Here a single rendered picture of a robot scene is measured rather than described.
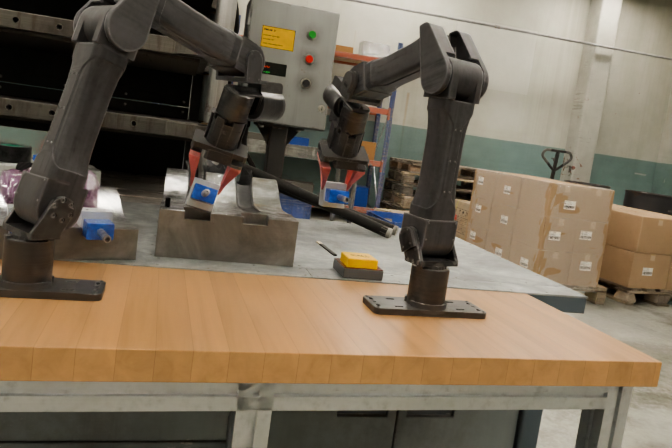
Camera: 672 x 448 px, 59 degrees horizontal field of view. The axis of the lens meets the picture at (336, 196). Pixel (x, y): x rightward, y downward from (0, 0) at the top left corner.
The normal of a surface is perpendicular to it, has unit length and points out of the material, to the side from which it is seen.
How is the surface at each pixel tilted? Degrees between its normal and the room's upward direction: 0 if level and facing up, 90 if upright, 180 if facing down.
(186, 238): 90
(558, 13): 90
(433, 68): 90
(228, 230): 90
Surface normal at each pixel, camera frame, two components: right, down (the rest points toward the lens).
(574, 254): 0.26, -0.01
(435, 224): 0.51, 0.18
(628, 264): -0.94, -0.10
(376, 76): -0.73, -0.03
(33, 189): -0.55, -0.26
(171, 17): 0.84, 0.26
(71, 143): 0.78, 0.07
